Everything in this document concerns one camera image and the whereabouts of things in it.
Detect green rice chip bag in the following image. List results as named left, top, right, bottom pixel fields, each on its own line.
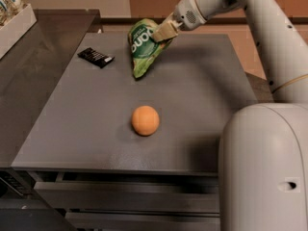
left=128, top=18, right=171, bottom=79

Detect black rxbar chocolate bar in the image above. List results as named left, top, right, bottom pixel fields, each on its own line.
left=77, top=47, right=115, bottom=68

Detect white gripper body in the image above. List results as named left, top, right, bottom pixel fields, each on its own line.
left=173, top=0, right=206, bottom=31

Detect dark side counter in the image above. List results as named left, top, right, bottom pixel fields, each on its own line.
left=0, top=9, right=100, bottom=231

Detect upper grey drawer front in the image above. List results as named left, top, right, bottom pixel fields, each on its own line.
left=35, top=182, right=219, bottom=214

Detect grey drawer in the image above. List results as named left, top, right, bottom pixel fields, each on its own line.
left=35, top=182, right=219, bottom=214
left=65, top=213, right=220, bottom=231

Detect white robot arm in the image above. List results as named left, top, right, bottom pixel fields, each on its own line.
left=154, top=0, right=308, bottom=231

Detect white snack box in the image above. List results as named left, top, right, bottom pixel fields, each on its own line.
left=0, top=4, right=37, bottom=59

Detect lower grey drawer front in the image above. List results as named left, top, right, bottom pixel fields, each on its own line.
left=65, top=213, right=220, bottom=231

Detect grey drawer cabinet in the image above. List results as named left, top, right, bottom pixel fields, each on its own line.
left=13, top=33, right=256, bottom=218

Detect orange fruit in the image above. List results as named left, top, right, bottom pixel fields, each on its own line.
left=131, top=106, right=160, bottom=136

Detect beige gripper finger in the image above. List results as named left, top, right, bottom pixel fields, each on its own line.
left=152, top=13, right=182, bottom=42

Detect snack bags in box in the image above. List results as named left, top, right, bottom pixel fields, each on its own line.
left=0, top=0, right=25, bottom=26

